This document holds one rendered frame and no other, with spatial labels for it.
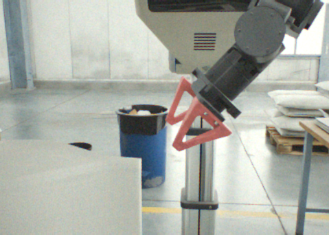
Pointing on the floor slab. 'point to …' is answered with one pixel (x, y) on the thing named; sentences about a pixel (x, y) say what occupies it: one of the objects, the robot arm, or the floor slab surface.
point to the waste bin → (145, 140)
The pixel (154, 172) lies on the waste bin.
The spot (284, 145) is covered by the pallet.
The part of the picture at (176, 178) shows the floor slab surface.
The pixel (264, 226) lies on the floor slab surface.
